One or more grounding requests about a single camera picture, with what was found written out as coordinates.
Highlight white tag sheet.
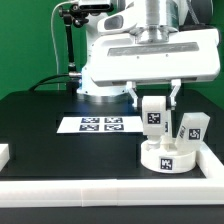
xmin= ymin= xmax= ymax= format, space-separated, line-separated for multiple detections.
xmin=57 ymin=116 xmax=143 ymax=134

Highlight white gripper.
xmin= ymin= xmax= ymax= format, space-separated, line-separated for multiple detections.
xmin=89 ymin=28 xmax=220 ymax=110

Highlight white cable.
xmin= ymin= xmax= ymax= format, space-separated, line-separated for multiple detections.
xmin=50 ymin=0 xmax=78 ymax=76

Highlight black cables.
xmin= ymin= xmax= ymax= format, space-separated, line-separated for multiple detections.
xmin=28 ymin=73 xmax=72 ymax=92

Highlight grey camera on pole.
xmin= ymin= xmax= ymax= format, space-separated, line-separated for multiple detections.
xmin=78 ymin=0 xmax=114 ymax=13

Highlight white L-shaped border frame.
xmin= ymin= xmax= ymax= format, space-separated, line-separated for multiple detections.
xmin=0 ymin=145 xmax=224 ymax=208

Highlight white part at left edge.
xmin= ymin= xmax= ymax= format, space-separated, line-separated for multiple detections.
xmin=0 ymin=144 xmax=10 ymax=171

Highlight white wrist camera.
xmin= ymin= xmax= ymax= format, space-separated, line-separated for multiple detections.
xmin=97 ymin=7 xmax=137 ymax=35

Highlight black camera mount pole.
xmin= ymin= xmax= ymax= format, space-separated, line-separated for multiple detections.
xmin=59 ymin=4 xmax=88 ymax=87

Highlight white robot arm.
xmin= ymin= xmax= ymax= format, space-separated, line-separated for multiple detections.
xmin=78 ymin=0 xmax=220 ymax=100

